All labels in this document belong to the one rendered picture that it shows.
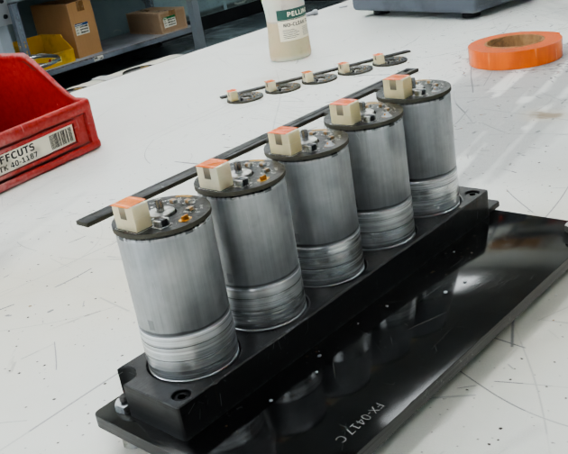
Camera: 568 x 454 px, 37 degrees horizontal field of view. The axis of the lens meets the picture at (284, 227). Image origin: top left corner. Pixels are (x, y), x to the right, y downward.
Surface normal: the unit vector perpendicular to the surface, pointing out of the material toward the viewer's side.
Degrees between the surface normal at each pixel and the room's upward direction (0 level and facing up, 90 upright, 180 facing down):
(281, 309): 90
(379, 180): 90
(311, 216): 90
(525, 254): 0
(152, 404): 90
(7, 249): 0
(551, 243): 0
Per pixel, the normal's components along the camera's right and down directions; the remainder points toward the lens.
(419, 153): -0.07, 0.40
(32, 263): -0.15, -0.91
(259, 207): 0.35, 0.31
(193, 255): 0.57, 0.23
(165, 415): -0.66, 0.38
